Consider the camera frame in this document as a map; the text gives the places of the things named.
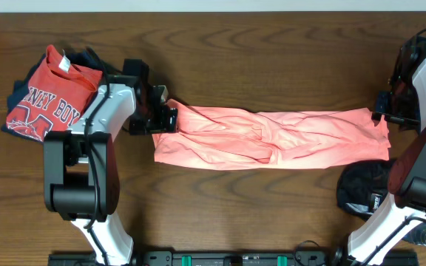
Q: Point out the navy folded garment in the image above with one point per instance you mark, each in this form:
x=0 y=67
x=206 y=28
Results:
x=17 y=88

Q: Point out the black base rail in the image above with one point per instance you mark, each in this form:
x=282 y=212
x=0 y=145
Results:
x=300 y=256

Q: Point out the red printed folded t-shirt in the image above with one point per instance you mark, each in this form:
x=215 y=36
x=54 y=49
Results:
x=50 y=99

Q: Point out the black patterned garment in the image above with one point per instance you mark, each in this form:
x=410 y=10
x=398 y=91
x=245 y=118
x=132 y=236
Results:
x=362 y=188

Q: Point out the pink t-shirt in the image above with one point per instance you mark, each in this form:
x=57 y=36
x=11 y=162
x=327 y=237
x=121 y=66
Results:
x=227 y=139

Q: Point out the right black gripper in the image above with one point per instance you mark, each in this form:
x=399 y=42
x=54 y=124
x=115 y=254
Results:
x=381 y=107

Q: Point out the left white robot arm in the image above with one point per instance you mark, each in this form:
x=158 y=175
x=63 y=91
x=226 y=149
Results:
x=81 y=181

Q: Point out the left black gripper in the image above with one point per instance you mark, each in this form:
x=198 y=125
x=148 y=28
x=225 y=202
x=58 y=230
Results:
x=163 y=125

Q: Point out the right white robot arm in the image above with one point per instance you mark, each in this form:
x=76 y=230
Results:
x=390 y=196

